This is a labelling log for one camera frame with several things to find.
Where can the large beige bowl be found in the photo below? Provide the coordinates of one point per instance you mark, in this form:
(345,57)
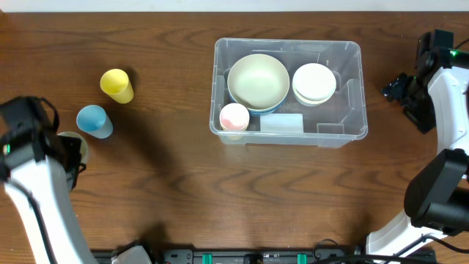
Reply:
(260,80)

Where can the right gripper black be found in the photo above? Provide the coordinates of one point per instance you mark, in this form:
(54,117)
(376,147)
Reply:
(409,98)

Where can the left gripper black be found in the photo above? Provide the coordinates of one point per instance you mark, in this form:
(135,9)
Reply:
(73,151)

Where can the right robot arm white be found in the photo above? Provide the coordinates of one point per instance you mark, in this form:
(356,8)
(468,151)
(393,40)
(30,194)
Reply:
(434,205)

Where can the cream white cup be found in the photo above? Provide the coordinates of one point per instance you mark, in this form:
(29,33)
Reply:
(84,148)

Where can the clear plastic storage bin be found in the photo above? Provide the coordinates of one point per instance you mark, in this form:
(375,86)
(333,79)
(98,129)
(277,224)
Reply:
(338,121)

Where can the pink cup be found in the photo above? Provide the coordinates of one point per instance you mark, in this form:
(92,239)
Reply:
(234,117)

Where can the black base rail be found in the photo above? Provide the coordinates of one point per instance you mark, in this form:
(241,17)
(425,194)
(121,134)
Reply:
(293,256)

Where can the yellow cup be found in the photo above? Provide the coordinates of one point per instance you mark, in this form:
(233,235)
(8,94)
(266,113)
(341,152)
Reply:
(116,84)
(234,134)

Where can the white bowl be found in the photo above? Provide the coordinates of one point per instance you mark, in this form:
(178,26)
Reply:
(314,82)

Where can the yellow bowl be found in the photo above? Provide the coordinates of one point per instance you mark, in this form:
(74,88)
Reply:
(306,102)

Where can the light blue cup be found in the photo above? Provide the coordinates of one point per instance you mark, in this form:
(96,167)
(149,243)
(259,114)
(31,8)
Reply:
(94,121)

